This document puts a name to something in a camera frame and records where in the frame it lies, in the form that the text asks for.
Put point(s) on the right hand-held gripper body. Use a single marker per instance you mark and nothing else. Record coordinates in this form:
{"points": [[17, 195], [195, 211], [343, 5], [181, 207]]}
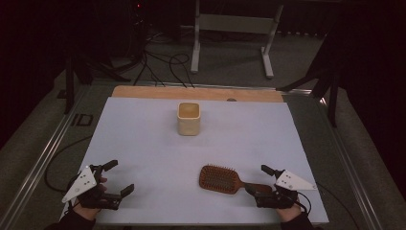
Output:
{"points": [[281, 190]]}

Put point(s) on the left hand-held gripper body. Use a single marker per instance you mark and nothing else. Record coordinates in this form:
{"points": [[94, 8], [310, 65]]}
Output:
{"points": [[85, 188]]}

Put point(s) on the brown wooden paddle hairbrush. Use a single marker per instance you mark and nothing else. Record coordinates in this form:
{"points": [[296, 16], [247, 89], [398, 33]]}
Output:
{"points": [[220, 179]]}

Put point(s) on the beige square holder cup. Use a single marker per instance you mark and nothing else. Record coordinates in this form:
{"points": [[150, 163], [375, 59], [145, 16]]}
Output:
{"points": [[188, 119]]}

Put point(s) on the person's right hand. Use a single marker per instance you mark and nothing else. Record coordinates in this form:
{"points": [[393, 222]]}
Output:
{"points": [[288, 213]]}

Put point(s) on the person's left hand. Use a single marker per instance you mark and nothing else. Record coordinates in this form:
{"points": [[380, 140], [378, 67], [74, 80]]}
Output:
{"points": [[91, 213]]}

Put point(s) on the white table mat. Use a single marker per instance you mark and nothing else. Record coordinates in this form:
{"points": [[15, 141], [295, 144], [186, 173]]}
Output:
{"points": [[178, 153]]}

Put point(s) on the black stand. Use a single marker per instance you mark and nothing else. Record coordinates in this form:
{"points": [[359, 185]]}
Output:
{"points": [[72, 80], [332, 96]]}

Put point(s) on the aluminium floor rail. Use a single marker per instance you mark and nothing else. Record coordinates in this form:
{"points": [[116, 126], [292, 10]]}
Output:
{"points": [[351, 166], [41, 159]]}

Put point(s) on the white metal desk frame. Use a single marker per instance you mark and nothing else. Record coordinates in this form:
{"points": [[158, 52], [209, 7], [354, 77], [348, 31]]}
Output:
{"points": [[234, 24]]}

